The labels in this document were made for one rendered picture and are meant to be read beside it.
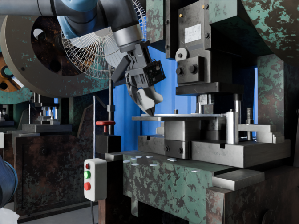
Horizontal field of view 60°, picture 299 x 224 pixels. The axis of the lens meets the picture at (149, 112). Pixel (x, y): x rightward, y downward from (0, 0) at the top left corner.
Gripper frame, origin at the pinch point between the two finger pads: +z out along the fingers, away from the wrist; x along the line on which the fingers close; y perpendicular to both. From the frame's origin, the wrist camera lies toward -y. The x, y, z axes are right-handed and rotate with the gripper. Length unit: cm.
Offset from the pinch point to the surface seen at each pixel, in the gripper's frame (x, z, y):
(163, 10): 29.3, -27.3, -8.8
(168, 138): 5.1, 11.9, -1.1
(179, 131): 6.1, 9.4, 3.4
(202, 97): 25.0, 5.5, 0.9
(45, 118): 28, 18, -169
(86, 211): 16, 95, -134
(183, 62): 21.7, -8.6, -0.5
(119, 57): 53, -14, -73
